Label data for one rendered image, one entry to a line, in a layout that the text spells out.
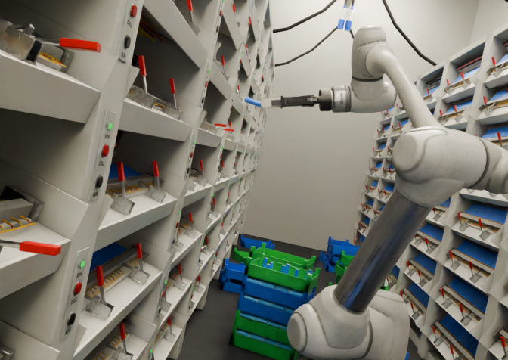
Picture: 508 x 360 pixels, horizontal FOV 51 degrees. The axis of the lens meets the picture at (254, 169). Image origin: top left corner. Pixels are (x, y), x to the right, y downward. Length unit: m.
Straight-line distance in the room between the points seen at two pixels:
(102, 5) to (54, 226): 0.29
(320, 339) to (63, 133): 1.00
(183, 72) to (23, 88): 0.90
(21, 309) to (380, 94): 1.34
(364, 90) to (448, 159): 0.60
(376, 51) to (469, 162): 0.57
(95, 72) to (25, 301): 0.31
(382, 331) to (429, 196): 0.51
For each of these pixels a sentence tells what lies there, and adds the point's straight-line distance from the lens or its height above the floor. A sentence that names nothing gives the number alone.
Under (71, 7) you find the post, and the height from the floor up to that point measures 0.99.
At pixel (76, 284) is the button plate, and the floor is 0.64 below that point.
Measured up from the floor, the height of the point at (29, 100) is 0.87.
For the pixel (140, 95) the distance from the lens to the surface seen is 0.97.
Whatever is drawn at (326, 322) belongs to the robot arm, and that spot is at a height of 0.45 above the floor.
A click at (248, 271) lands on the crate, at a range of 2.41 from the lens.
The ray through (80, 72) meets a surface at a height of 0.92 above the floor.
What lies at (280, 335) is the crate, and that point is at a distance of 2.43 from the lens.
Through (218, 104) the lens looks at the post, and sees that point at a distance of 2.09.
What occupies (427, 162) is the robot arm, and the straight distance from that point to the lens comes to 1.23.
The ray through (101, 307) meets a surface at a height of 0.54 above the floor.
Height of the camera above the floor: 0.86
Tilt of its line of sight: 2 degrees down
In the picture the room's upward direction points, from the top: 12 degrees clockwise
